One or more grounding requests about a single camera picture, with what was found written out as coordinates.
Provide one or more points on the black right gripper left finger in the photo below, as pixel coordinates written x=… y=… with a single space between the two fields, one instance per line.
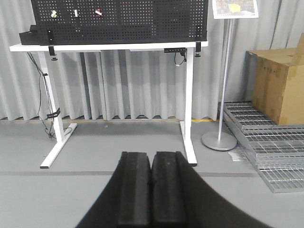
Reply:
x=125 y=202

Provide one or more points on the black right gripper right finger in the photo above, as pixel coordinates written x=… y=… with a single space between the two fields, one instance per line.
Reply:
x=182 y=199

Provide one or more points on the red-white knob on pegboard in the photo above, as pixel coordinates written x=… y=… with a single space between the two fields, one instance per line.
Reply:
x=98 y=12

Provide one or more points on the green-white knob on pegboard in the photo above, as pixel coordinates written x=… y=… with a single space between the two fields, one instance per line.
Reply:
x=76 y=13

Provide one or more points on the yellow-white knob on pegboard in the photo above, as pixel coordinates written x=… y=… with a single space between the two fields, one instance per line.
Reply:
x=54 y=14

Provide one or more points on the silver sign stand pole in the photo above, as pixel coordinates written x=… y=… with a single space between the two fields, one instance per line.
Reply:
x=221 y=141

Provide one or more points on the stacked metal floor gratings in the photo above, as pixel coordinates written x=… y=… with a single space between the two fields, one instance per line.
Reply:
x=275 y=151

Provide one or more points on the grey curtain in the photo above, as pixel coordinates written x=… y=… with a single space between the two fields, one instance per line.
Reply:
x=124 y=83

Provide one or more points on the black desk control box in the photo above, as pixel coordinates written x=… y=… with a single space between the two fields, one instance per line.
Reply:
x=174 y=50

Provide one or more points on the brown cardboard box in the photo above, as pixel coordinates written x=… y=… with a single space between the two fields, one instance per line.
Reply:
x=279 y=84

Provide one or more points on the black box behind pegboard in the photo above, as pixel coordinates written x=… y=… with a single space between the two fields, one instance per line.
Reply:
x=30 y=37

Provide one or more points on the black perforated pegboard panel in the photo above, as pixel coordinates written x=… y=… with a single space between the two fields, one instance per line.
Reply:
x=122 y=22

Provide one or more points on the framed poster sign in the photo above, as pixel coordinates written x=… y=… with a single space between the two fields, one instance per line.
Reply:
x=235 y=9

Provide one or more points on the black right pegboard clamp bracket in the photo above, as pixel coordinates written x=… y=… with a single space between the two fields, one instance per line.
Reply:
x=198 y=41

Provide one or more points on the black pegboard clamp bracket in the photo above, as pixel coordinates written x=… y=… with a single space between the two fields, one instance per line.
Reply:
x=51 y=43
x=198 y=41

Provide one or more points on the black left pegboard clamp bracket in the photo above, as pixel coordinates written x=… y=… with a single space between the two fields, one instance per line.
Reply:
x=51 y=43

